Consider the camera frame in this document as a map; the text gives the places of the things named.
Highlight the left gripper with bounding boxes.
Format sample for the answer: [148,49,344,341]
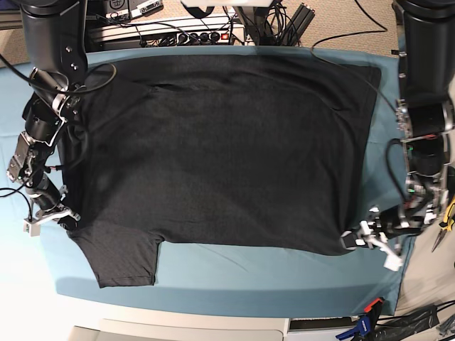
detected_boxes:
[341,205,424,256]

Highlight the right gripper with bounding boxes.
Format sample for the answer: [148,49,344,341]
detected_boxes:
[25,179,80,231]

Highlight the dark grey T-shirt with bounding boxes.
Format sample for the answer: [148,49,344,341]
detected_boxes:
[64,55,381,287]

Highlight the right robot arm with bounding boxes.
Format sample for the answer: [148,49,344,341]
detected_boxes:
[6,1,89,232]

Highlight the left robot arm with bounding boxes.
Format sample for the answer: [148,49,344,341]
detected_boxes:
[341,1,454,258]

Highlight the orange black clamp bottom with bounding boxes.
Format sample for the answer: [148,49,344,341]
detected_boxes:
[363,297,385,319]

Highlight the blue clamp bottom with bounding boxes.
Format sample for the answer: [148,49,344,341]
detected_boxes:
[336,315,372,340]

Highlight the white power strip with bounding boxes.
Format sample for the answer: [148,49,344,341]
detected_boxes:
[88,17,245,45]

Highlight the black aluminium extrusion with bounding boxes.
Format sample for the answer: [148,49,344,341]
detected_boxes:
[281,3,315,46]

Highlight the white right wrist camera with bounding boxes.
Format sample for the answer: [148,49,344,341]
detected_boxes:
[23,219,41,237]

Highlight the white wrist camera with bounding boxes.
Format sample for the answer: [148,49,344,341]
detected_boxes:
[23,219,41,237]
[383,255,403,272]

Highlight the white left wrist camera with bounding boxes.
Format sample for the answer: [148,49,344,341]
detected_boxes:
[383,255,403,272]

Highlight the yellow handled pliers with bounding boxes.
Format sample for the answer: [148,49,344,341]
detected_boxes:
[431,195,454,253]

